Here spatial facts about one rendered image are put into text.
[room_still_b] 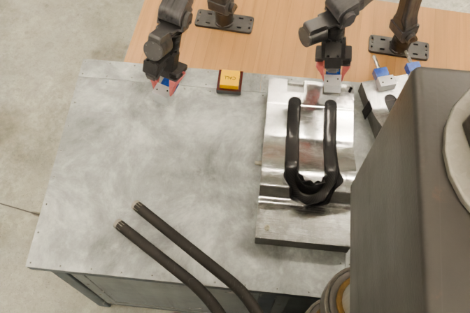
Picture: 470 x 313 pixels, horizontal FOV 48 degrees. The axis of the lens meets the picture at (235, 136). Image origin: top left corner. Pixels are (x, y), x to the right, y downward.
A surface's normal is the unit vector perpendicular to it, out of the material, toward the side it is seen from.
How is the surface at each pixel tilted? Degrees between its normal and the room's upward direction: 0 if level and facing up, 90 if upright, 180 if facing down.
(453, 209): 0
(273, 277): 0
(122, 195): 0
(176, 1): 18
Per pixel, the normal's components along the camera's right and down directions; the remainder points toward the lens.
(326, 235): 0.00, -0.45
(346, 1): -0.20, -0.34
